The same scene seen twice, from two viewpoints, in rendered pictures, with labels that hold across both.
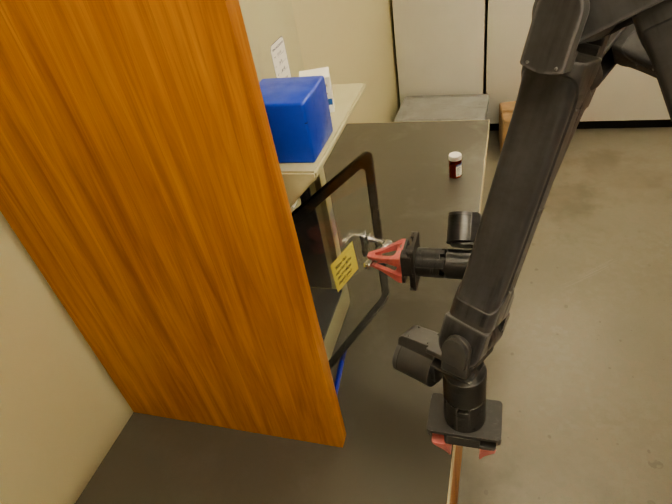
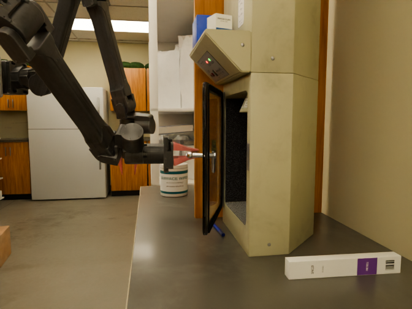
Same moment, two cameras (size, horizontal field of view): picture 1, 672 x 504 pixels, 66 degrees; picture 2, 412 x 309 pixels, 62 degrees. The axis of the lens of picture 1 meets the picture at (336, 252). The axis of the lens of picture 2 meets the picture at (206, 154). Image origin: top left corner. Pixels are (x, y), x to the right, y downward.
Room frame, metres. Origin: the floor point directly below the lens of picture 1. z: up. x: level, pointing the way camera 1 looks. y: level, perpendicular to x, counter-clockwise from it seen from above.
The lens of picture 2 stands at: (1.65, -0.55, 1.30)
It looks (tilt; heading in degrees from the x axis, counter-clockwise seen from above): 6 degrees down; 148
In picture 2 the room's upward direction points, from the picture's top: straight up
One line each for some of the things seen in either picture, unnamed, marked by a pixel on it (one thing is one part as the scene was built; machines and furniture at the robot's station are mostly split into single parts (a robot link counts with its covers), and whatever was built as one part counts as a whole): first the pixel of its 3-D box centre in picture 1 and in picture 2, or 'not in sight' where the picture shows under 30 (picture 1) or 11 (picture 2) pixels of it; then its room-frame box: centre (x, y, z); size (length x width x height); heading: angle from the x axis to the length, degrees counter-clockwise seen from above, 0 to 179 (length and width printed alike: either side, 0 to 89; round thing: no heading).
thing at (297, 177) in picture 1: (316, 149); (215, 61); (0.81, 0.00, 1.46); 0.32 x 0.12 x 0.10; 158
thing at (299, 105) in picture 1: (287, 119); (210, 34); (0.73, 0.03, 1.56); 0.10 x 0.10 x 0.09; 68
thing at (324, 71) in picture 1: (316, 91); (219, 28); (0.85, -0.02, 1.54); 0.05 x 0.05 x 0.06; 85
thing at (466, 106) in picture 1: (442, 128); not in sight; (3.36, -0.91, 0.17); 0.60 x 0.42 x 0.33; 66
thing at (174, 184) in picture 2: not in sight; (173, 178); (0.20, 0.16, 1.02); 0.13 x 0.13 x 0.15
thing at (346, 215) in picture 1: (340, 272); (213, 154); (0.80, 0.00, 1.19); 0.30 x 0.01 x 0.40; 138
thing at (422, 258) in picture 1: (427, 262); (156, 153); (0.76, -0.17, 1.20); 0.07 x 0.07 x 0.10; 67
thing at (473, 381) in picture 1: (460, 379); (129, 125); (0.43, -0.13, 1.27); 0.07 x 0.06 x 0.07; 44
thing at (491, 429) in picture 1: (464, 407); not in sight; (0.43, -0.14, 1.21); 0.10 x 0.07 x 0.07; 68
